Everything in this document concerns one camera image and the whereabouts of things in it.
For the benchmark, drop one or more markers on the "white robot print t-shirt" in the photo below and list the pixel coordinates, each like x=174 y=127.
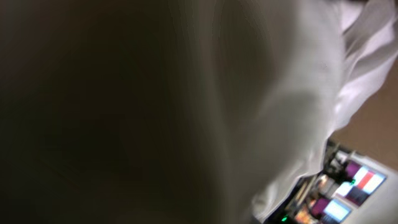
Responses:
x=227 y=103

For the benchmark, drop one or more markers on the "blurred background monitor screens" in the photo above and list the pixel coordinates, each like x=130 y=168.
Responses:
x=351 y=189

